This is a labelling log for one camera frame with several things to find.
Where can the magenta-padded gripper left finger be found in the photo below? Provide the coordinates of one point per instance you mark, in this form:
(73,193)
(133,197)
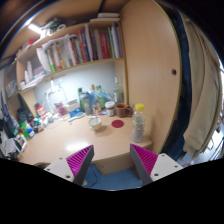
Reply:
(71,166)

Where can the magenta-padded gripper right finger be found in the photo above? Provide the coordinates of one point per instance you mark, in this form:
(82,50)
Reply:
(153,165)

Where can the clear yellow-capped drink bottle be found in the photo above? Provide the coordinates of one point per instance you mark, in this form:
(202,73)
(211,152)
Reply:
(138,128)

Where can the cream ceramic mug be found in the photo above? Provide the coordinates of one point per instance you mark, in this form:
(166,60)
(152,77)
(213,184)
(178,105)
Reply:
(95,125)

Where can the flat round red coaster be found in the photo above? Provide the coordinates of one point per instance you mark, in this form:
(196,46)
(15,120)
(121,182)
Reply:
(117,124)

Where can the spoon in cream mug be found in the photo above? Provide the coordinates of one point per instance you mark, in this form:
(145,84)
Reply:
(97,115)

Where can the pink packet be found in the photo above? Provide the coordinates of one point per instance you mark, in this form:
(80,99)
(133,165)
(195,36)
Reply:
(60,109)

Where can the green plastic bottle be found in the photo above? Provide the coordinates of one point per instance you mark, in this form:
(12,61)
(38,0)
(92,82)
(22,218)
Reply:
(24,130)

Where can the blue and white carton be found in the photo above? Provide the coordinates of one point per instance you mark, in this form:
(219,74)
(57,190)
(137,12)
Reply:
(73,107)

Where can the brown mug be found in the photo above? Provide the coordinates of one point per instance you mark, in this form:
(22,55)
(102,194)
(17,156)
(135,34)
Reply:
(121,110)

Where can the red and white can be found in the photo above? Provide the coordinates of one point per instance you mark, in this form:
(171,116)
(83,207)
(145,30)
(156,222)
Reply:
(41,111)

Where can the grey shaker bottle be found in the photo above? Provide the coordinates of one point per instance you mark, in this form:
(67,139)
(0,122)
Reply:
(86,104)

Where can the green glass bottle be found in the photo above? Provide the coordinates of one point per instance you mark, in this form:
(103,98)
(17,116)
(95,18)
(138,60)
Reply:
(80,100)

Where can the brown jar with white lid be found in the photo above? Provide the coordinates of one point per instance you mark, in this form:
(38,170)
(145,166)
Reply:
(110,109)

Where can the beige curtain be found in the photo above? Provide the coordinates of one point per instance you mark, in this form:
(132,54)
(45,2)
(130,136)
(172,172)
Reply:
(203,110)

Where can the clear glass bottle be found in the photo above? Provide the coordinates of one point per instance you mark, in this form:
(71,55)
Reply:
(119,93)

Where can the wooden shelf unit with books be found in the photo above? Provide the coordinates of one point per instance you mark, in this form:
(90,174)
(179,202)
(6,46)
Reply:
(83,43)

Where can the white tube light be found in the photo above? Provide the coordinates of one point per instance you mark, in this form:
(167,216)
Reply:
(34,28)

